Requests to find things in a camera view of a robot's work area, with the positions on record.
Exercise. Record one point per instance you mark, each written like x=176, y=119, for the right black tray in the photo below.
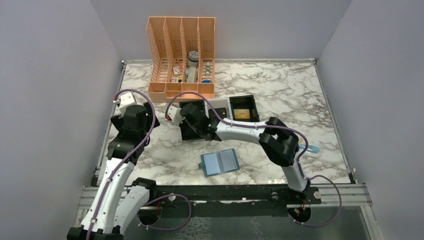
x=245, y=102

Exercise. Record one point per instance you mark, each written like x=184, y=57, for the small green white bottle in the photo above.
x=208, y=69

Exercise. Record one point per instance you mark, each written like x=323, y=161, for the white middle tray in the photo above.
x=218, y=103

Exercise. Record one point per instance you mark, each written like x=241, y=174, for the gold credit card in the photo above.
x=242, y=114

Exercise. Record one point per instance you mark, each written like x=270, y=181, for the orange plastic file organizer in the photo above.
x=171, y=38

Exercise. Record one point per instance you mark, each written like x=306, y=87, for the black tray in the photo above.
x=188, y=132
x=245, y=102

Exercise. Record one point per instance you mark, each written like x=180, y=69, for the blue leather card holder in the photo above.
x=220, y=162

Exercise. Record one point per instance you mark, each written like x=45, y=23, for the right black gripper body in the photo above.
x=197, y=131

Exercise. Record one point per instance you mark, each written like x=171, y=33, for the black mounting base rail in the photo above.
x=270, y=193

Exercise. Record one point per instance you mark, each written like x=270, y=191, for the left black tray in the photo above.
x=188, y=132

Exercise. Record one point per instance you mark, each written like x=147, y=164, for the black credit card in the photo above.
x=221, y=111

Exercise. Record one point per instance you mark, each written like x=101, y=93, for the small orange white box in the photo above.
x=177, y=71

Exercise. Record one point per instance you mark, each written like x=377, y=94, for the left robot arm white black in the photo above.
x=109, y=215

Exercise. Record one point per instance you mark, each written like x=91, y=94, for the grey round-headed bottle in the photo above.
x=192, y=63

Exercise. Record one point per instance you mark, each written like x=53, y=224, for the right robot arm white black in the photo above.
x=279, y=142

